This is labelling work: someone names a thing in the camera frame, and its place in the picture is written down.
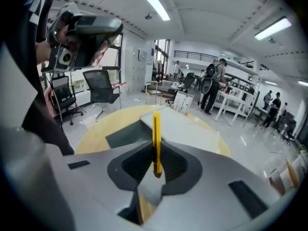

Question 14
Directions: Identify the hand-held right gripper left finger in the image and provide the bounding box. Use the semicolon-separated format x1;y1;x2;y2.
14;140;157;231

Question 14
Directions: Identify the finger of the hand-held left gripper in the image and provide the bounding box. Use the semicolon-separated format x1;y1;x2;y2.
75;14;124;41

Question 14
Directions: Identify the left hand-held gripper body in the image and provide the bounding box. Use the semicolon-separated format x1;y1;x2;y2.
41;2;110;73

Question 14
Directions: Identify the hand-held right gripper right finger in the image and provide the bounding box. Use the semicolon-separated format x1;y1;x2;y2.
138;140;290;231

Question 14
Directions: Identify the yellow small knife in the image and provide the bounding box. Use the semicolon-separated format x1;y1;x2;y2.
152;110;163;179

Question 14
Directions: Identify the grey box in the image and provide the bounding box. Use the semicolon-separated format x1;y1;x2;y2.
105;105;221;154

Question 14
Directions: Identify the person's left forearm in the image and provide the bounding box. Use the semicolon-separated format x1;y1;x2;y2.
35;40;53;64

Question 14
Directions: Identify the person's left hand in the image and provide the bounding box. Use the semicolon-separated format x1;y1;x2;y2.
54;23;110;66

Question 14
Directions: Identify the black mesh office chair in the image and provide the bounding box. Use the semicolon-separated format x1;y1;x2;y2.
82;69;121;122
51;75;84;126

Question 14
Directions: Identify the round wooden table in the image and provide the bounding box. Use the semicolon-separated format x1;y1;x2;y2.
76;104;232;224

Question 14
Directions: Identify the grey locker cabinet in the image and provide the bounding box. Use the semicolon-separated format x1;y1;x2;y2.
125;35;148;94

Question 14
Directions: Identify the long ceiling light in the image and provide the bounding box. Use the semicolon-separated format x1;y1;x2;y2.
254;16;293;41
137;0;171;22

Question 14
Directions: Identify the person's black printed t-shirt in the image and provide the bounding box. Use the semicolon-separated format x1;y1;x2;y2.
0;0;76;156

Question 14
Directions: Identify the wooden chair with brown seat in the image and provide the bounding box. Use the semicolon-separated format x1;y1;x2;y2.
144;80;164;106

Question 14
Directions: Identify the white card stand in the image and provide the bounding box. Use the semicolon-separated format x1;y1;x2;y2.
173;91;194;116

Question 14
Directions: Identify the white long table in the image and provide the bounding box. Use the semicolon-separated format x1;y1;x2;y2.
214;90;256;127

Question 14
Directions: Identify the black swivel chair with clutter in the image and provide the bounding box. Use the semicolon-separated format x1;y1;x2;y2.
165;72;196;106

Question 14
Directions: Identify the white shelving unit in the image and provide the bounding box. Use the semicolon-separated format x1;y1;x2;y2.
224;58;263;120

